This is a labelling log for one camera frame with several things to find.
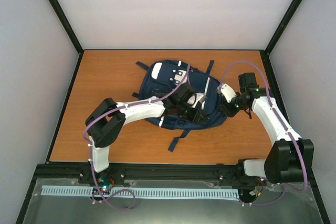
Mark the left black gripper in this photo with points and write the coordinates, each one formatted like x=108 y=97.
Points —
x=197 y=116

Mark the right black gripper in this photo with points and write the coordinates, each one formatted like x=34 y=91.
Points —
x=229 y=112

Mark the navy blue student backpack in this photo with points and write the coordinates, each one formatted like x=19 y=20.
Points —
x=163 y=76

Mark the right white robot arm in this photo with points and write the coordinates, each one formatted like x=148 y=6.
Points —
x=290 y=157

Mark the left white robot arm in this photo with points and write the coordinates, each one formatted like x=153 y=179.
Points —
x=106 y=122

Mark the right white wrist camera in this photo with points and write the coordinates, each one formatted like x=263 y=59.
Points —
x=227 y=92

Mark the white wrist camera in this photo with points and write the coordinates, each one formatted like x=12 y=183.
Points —
x=227 y=92
x=196 y=98

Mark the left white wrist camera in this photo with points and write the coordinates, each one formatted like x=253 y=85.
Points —
x=196 y=98

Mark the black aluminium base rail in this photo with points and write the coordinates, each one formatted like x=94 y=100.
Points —
x=120 y=174

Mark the right black frame post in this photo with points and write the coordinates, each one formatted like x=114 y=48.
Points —
x=292 y=8

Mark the black frame post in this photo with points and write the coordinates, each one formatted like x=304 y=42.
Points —
x=292 y=8
x=66 y=25

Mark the light blue cable duct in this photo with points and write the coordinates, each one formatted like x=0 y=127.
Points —
x=142 y=193

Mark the left black frame post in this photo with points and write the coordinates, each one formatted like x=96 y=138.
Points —
x=66 y=25

